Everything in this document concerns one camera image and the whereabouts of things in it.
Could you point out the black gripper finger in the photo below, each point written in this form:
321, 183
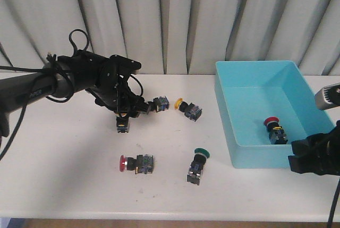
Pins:
126, 112
135, 103

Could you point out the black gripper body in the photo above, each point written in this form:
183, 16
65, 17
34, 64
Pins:
317, 153
111, 89

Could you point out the yellow button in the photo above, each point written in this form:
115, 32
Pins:
191, 110
122, 124

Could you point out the red button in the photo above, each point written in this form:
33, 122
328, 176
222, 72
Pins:
142, 164
277, 135

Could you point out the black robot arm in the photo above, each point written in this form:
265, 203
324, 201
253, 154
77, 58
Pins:
60, 78

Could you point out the light blue plastic box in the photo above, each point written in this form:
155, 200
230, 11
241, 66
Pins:
247, 93

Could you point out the red button lying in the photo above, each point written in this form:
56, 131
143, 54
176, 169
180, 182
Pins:
142, 164

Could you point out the yellow button lying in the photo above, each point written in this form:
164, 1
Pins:
191, 110

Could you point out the green button near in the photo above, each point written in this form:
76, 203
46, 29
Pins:
196, 167

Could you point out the grey curtain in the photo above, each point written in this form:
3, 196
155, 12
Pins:
176, 36

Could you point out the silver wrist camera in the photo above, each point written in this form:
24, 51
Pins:
327, 97

